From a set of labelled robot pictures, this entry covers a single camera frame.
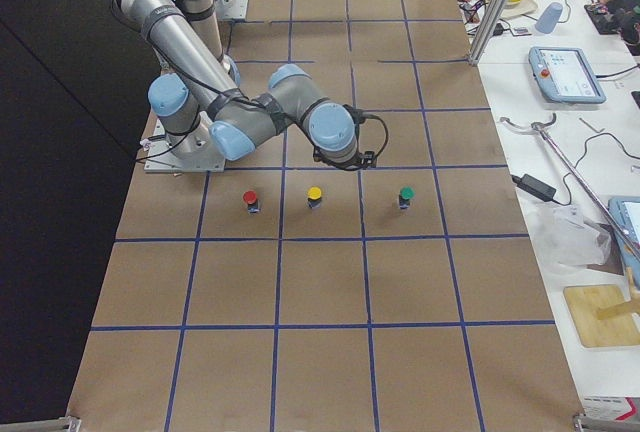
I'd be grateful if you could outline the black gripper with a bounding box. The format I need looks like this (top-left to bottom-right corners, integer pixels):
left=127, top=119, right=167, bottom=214
left=313, top=147, right=376, bottom=171

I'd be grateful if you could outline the yellow push button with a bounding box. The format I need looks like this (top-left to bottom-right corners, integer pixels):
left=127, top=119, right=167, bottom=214
left=307, top=186, right=323, bottom=209

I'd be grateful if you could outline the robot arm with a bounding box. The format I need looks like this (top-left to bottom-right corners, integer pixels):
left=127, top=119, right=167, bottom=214
left=113, top=0, right=378, bottom=171

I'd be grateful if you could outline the red push button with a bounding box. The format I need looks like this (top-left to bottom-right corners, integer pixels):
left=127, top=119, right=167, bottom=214
left=242, top=190, right=261, bottom=214

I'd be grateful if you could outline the black power adapter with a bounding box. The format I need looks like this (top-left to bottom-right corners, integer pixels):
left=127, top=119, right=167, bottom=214
left=512, top=174, right=556, bottom=202

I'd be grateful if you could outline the metal rod tool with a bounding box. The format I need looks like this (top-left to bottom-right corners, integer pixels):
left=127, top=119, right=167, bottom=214
left=498, top=113, right=639, bottom=259

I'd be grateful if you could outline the blue teach pendant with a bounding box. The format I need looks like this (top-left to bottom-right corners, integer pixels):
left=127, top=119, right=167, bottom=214
left=528, top=47, right=606, bottom=104
left=608, top=196, right=639, bottom=267

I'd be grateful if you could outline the clear plastic bag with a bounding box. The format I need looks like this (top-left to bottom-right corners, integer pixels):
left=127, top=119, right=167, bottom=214
left=525, top=205, right=612, bottom=276

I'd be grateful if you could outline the beige plate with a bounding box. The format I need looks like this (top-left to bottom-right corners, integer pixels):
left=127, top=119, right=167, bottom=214
left=501, top=0, right=538, bottom=19

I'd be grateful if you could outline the blue plastic cup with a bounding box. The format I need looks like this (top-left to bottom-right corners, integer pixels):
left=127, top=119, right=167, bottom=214
left=534, top=2, right=564, bottom=35

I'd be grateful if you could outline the wooden cutting board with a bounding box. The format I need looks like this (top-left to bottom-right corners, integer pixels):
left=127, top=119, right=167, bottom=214
left=563, top=285, right=639, bottom=348

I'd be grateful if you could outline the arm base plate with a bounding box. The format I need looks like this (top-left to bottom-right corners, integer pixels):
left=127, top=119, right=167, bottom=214
left=216, top=0, right=249, bottom=22
left=144, top=113, right=225, bottom=173

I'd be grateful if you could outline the aluminium frame post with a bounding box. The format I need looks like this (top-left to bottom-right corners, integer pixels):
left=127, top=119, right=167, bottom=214
left=468, top=0, right=507, bottom=66

